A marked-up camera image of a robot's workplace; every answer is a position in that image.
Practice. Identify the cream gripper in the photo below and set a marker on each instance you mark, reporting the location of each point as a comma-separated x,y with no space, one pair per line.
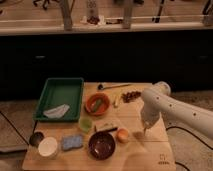
148,121

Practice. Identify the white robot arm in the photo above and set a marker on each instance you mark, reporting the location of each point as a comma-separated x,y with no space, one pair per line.
157,99

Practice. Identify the brown dried fruit cluster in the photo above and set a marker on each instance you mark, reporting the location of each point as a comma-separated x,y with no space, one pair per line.
130,96

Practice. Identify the orange fruit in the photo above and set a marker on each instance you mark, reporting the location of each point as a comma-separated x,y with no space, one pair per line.
122,135

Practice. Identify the small yellow-green stick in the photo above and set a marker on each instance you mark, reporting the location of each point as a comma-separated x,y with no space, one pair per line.
116,101

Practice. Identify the orange bowl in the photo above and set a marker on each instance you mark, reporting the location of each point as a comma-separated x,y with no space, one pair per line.
102,109

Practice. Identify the tan block with black edge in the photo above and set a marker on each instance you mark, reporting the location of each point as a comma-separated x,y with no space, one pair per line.
107,127

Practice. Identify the green item in bowl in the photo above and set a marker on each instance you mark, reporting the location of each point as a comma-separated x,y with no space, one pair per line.
96,105

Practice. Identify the dark purple bowl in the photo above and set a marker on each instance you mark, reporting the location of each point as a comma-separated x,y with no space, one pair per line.
101,145

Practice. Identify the small green cup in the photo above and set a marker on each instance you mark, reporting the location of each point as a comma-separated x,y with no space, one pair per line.
85,124

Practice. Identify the blue sponge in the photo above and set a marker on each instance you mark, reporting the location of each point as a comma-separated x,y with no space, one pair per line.
71,142

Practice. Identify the white cloth in tray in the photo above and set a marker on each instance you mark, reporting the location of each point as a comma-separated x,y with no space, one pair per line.
57,112

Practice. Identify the green plastic tray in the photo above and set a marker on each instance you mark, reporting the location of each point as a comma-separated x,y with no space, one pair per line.
58,92

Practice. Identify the white cup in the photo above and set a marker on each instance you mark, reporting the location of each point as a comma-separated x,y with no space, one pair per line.
48,147

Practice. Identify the dark round metal cup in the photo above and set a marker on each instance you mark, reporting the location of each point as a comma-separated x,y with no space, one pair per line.
36,138

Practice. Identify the black wooden-handled spoon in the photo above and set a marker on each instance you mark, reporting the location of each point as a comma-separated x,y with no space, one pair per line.
102,87

